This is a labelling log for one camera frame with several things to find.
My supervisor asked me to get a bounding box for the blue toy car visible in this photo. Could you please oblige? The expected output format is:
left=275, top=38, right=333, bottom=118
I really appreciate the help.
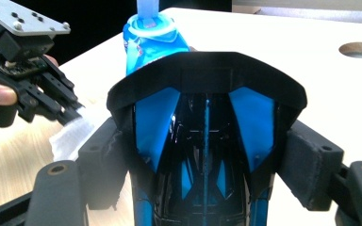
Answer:
left=106, top=51, right=308, bottom=226

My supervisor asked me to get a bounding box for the white wet wipe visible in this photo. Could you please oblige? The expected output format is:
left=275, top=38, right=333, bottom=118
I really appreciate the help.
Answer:
left=49, top=105, right=96, bottom=163

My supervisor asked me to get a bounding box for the blue wet wipes pack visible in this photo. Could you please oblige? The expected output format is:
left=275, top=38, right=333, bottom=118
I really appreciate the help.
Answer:
left=122, top=0, right=191, bottom=76

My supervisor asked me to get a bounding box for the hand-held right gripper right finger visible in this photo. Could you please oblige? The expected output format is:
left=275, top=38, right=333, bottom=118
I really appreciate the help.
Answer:
left=277, top=120, right=346, bottom=212

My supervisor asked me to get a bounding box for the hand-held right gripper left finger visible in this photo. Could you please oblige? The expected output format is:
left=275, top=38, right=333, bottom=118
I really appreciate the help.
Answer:
left=77, top=117, right=134, bottom=211

